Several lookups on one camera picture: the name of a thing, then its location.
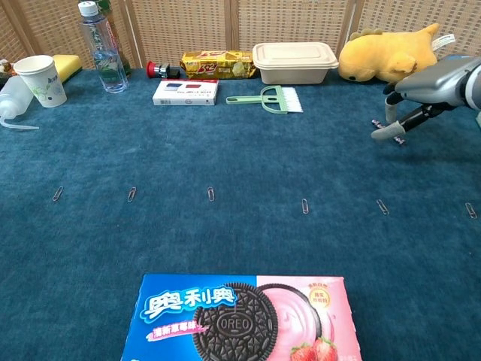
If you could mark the small white brown figurine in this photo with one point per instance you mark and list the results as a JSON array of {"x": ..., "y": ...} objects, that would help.
[{"x": 5, "y": 67}]

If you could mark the white box red blue print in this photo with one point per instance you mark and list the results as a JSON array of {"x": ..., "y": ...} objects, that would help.
[{"x": 186, "y": 93}]

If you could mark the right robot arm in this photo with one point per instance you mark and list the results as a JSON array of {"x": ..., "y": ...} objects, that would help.
[{"x": 477, "y": 84}]

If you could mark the translucent squeeze wash bottle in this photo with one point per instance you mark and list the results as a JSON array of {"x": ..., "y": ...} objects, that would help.
[{"x": 13, "y": 97}]

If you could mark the white paper cup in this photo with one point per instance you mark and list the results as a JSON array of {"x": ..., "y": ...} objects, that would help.
[{"x": 41, "y": 82}]

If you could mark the Oreo strawberry cookie box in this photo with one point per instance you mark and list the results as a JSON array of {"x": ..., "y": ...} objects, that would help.
[{"x": 240, "y": 323}]

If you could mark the green label tea bottle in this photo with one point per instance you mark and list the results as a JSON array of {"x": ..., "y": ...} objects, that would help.
[{"x": 124, "y": 62}]

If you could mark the wicker folding screen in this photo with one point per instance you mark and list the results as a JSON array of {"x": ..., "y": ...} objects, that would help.
[{"x": 180, "y": 26}]

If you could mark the silver magnetic ball bar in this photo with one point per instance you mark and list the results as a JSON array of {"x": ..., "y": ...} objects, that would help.
[{"x": 399, "y": 140}]

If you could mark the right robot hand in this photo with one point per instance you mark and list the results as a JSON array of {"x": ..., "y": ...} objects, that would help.
[{"x": 436, "y": 84}]

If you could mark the blue velvet table cloth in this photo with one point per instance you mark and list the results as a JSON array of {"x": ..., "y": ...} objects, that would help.
[{"x": 240, "y": 161}]

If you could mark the silver paper clip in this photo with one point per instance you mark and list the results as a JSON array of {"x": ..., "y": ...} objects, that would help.
[
  {"x": 383, "y": 207},
  {"x": 131, "y": 195},
  {"x": 210, "y": 194},
  {"x": 471, "y": 211},
  {"x": 57, "y": 194},
  {"x": 304, "y": 206}
]

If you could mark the beige lidded lunch box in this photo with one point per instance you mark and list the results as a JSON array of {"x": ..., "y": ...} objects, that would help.
[{"x": 293, "y": 62}]

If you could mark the red emergency stop button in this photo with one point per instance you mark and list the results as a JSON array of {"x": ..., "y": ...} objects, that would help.
[{"x": 159, "y": 69}]

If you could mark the yellow biscuit pack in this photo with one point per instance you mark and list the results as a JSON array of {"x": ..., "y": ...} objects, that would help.
[{"x": 218, "y": 65}]

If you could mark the yellow sponge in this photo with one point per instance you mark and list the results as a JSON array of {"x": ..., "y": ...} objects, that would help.
[{"x": 69, "y": 64}]

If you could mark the yellow plush toy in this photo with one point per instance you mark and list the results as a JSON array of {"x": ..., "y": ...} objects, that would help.
[{"x": 387, "y": 52}]

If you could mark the clear plastic water bottle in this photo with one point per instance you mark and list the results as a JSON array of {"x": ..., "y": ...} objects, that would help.
[{"x": 107, "y": 60}]

